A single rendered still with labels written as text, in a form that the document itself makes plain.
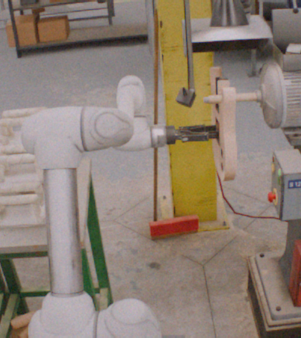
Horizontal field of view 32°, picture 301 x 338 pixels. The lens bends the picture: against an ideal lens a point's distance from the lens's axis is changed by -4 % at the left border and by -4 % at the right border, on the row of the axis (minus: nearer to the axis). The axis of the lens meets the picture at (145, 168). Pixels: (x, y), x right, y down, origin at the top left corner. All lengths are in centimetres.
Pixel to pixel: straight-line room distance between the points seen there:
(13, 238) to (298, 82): 117
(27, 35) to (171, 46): 425
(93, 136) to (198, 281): 168
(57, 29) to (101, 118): 546
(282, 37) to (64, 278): 118
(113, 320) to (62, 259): 23
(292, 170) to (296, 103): 28
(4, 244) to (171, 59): 143
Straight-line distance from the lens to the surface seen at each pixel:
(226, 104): 193
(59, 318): 157
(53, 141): 152
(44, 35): 695
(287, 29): 205
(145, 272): 309
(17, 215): 204
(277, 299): 251
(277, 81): 194
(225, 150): 197
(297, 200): 188
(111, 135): 147
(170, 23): 280
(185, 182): 321
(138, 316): 152
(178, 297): 293
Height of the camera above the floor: 207
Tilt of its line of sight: 31 degrees down
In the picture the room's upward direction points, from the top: 6 degrees counter-clockwise
